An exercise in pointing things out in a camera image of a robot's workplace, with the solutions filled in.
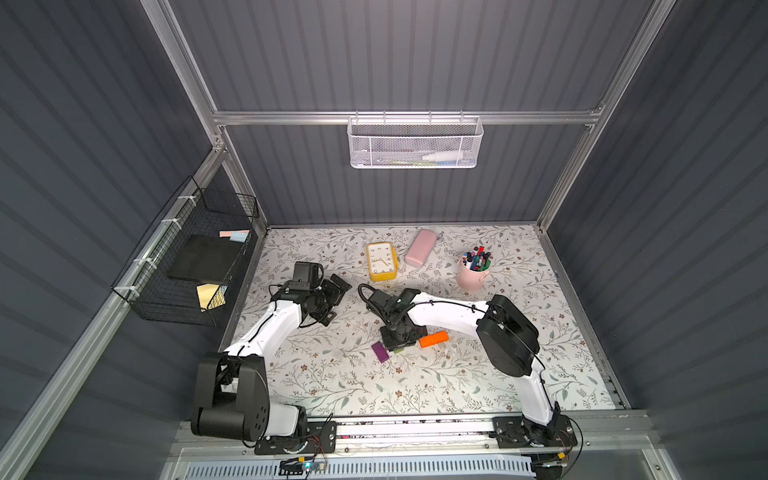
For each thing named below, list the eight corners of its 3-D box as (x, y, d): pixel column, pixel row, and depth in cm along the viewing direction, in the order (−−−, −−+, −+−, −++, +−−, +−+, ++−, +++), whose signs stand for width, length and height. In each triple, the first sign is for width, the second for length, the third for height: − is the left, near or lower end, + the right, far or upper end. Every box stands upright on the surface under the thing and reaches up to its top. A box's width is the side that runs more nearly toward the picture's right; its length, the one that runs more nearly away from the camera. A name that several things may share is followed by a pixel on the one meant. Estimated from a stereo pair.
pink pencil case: (402, 262, 111) (402, 256, 109) (419, 231, 121) (420, 226, 119) (422, 269, 109) (423, 264, 106) (438, 237, 119) (439, 232, 116)
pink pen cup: (459, 292, 103) (467, 268, 93) (456, 271, 109) (463, 247, 98) (483, 291, 103) (494, 268, 93) (479, 271, 109) (488, 247, 98)
